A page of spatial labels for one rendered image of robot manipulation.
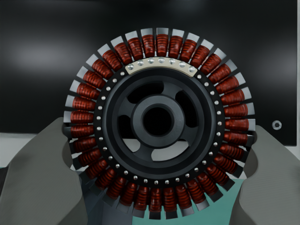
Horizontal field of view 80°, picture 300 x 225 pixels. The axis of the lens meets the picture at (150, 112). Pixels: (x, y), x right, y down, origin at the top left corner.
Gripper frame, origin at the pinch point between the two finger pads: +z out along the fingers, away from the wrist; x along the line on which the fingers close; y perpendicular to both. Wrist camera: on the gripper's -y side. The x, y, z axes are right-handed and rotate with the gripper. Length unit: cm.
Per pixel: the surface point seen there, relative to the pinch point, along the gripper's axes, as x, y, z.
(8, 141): -16.2, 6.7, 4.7
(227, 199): 40, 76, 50
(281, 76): 12.1, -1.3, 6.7
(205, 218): 29, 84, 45
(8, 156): -16.1, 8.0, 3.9
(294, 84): 13.3, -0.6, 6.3
